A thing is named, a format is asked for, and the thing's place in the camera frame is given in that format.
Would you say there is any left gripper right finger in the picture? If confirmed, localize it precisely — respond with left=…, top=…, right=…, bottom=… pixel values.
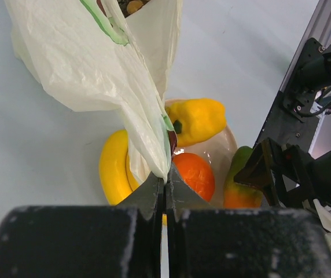
left=165, top=166, right=331, bottom=277

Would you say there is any yellow fake bell pepper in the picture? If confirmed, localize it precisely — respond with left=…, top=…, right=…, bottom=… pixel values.
left=165, top=98, right=227, bottom=147

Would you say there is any yellow fake banana bunch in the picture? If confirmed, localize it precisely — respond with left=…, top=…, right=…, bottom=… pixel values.
left=98, top=129, right=168, bottom=226

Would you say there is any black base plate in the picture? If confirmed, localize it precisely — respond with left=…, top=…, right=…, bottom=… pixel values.
left=256, top=44, right=331, bottom=151

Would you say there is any pink ceramic plate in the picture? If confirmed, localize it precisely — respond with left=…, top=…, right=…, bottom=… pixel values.
left=165, top=99, right=237, bottom=207

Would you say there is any aluminium front rail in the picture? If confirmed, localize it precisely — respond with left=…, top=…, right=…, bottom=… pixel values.
left=279, top=1, right=331, bottom=92

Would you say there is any small orange fake fruit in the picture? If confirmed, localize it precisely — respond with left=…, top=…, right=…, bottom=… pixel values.
left=222, top=145, right=263, bottom=209

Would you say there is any pale green plastic bag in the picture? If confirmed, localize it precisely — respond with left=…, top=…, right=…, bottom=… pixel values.
left=5, top=1, right=182, bottom=181

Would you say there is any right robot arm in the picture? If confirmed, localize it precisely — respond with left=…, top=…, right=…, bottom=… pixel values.
left=234, top=138, right=331, bottom=209

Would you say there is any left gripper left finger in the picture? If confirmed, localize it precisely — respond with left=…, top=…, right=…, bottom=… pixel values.
left=0, top=174, right=164, bottom=277

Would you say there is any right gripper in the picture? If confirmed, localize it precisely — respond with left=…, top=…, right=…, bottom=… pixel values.
left=234, top=138, right=318, bottom=211

